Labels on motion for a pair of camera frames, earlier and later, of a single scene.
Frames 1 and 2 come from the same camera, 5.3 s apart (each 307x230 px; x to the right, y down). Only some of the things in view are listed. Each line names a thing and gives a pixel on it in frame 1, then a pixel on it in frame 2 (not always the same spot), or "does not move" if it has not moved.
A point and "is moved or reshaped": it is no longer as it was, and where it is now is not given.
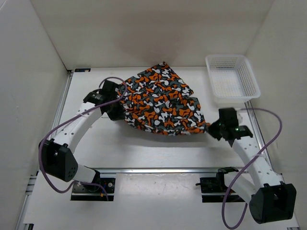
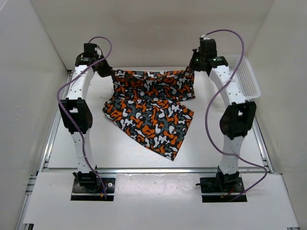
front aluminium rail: x=156 y=171 does not move
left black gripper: x=118 y=115 to x=107 y=70
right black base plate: x=217 y=185 does not move
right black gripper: x=211 y=130 to x=196 y=52
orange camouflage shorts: x=158 y=102 is moved or reshaped
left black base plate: x=78 y=188 does not move
